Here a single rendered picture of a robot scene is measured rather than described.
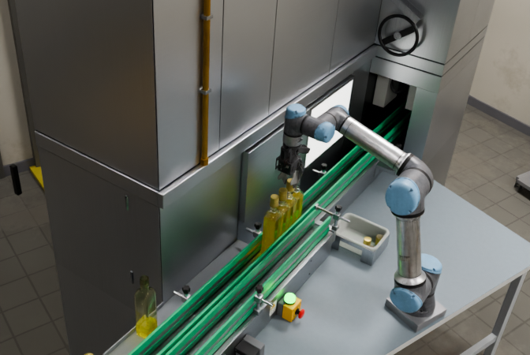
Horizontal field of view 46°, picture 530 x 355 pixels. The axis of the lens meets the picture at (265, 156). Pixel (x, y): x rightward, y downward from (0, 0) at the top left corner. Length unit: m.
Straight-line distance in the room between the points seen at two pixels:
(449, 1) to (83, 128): 1.76
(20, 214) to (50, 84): 2.19
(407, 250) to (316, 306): 0.50
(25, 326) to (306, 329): 1.67
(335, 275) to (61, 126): 1.28
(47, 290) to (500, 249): 2.41
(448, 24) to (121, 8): 1.73
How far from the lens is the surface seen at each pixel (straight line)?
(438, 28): 3.13
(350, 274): 2.76
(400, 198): 2.17
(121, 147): 2.09
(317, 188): 2.92
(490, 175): 5.09
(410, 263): 2.33
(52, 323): 3.60
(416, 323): 2.58
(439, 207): 3.27
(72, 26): 2.04
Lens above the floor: 2.62
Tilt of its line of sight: 33 degrees down
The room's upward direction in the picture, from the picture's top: 4 degrees clockwise
